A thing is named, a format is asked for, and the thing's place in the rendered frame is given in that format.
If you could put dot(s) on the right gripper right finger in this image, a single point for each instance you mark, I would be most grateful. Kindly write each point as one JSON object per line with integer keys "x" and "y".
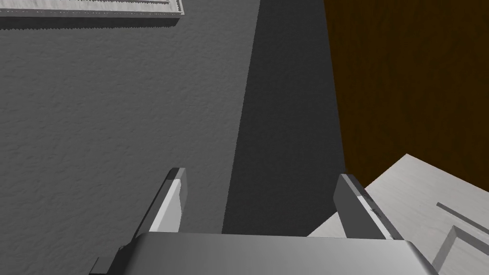
{"x": 359, "y": 214}

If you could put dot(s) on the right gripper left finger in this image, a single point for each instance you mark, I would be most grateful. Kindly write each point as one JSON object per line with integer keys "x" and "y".
{"x": 165, "y": 206}

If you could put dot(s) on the white cupboard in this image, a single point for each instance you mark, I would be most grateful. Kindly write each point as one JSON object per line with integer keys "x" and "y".
{"x": 424, "y": 198}

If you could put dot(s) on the white framed wall picture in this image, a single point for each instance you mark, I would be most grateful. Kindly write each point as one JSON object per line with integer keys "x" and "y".
{"x": 91, "y": 7}

